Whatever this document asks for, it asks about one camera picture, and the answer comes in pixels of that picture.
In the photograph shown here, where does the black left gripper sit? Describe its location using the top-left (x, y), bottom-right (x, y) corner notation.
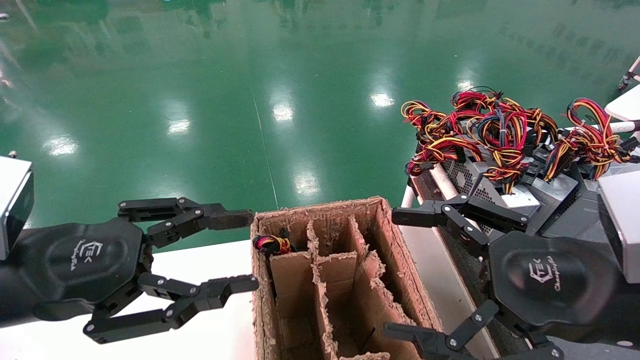
top-left (15, 197), bottom-right (260, 345)

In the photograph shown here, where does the red yellow black cable bundle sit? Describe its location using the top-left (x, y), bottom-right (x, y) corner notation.
top-left (520, 107), bottom-right (559, 147)
top-left (451, 89), bottom-right (502, 115)
top-left (401, 100), bottom-right (449, 147)

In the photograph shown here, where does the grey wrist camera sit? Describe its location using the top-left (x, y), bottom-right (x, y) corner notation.
top-left (597, 170), bottom-right (640, 285)
top-left (0, 152), bottom-right (35, 261)

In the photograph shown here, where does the white table board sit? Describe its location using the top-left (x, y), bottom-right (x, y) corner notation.
top-left (605, 85), bottom-right (640, 123)

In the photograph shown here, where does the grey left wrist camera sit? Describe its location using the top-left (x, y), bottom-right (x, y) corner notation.
top-left (0, 152), bottom-right (35, 261)

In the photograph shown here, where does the white pipe under board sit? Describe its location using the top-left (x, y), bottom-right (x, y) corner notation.
top-left (565, 120), bottom-right (640, 136)

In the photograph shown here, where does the brown cardboard divider insert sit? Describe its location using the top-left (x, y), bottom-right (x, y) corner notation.
top-left (269, 215), bottom-right (418, 360)

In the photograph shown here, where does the white pipe with black clamp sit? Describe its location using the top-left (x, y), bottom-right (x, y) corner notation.
top-left (618, 55), bottom-right (640, 92)

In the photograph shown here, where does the brown cardboard box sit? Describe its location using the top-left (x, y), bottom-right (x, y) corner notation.
top-left (250, 196), bottom-right (444, 360)

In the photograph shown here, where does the long white rack pipe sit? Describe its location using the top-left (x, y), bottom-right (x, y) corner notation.
top-left (429, 164), bottom-right (462, 202)

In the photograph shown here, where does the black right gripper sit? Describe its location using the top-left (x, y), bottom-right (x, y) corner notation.
top-left (382, 194), bottom-right (624, 360)

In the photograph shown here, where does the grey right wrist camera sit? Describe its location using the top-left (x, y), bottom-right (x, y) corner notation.
top-left (597, 170), bottom-right (640, 285)

